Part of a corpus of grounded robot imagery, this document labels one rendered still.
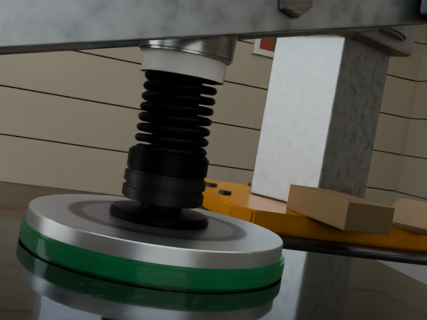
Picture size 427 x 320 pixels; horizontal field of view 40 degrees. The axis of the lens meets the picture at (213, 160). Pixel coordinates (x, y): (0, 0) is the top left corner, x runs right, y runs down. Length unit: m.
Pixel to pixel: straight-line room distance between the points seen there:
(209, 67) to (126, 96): 6.12
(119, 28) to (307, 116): 0.90
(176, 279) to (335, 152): 0.90
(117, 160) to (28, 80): 1.27
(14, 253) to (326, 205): 0.72
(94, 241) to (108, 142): 6.16
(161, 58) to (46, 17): 0.11
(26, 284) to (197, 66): 0.21
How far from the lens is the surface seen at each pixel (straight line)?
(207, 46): 0.46
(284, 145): 1.30
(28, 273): 0.39
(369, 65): 1.34
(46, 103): 6.46
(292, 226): 1.10
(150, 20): 0.42
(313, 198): 1.10
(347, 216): 1.02
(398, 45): 1.37
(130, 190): 0.47
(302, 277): 0.50
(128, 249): 0.40
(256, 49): 7.05
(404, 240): 1.22
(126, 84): 6.58
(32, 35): 0.40
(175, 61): 0.46
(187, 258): 0.40
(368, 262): 0.63
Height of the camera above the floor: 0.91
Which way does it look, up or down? 3 degrees down
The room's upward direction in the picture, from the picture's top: 10 degrees clockwise
